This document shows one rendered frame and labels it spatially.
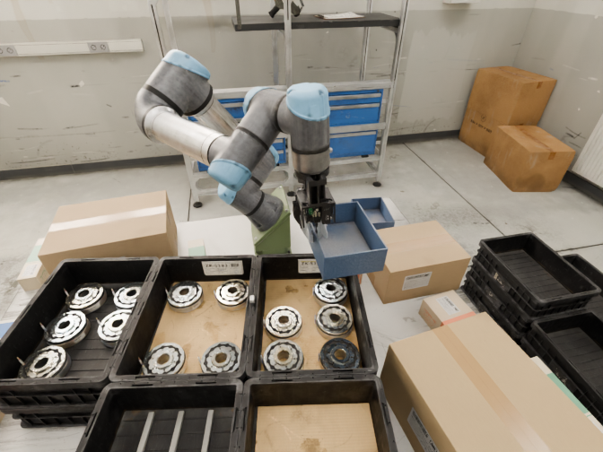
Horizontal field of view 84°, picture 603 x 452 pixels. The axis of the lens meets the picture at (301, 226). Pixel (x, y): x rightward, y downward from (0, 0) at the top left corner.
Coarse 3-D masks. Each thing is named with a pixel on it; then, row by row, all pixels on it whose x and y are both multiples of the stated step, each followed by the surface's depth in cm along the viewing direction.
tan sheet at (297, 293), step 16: (272, 288) 107; (288, 288) 107; (304, 288) 107; (272, 304) 102; (288, 304) 102; (304, 304) 102; (304, 320) 97; (304, 336) 93; (320, 336) 93; (352, 336) 93; (304, 352) 89; (304, 368) 86; (320, 368) 86
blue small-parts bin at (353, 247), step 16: (336, 208) 91; (352, 208) 92; (336, 224) 94; (352, 224) 94; (368, 224) 85; (320, 240) 88; (336, 240) 88; (352, 240) 88; (368, 240) 86; (320, 256) 77; (336, 256) 74; (352, 256) 75; (368, 256) 76; (384, 256) 77; (320, 272) 78; (336, 272) 77; (352, 272) 78; (368, 272) 79
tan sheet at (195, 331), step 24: (216, 288) 107; (168, 312) 100; (192, 312) 100; (216, 312) 100; (240, 312) 100; (168, 336) 93; (192, 336) 93; (216, 336) 93; (240, 336) 93; (192, 360) 88
